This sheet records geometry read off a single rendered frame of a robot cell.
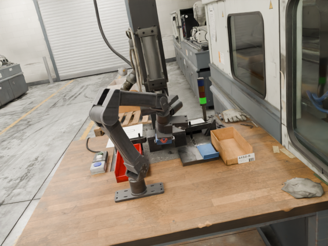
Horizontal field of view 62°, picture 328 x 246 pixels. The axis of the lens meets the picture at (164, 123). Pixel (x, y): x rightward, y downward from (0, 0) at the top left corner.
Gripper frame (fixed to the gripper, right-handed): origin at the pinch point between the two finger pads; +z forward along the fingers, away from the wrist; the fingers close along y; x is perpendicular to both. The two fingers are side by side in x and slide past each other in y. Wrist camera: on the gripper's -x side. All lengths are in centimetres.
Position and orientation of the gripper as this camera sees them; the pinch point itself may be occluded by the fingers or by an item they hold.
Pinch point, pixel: (164, 141)
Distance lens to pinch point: 127.8
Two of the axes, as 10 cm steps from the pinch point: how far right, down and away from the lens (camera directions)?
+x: -10.0, 0.8, -0.4
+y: -0.9, -7.4, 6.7
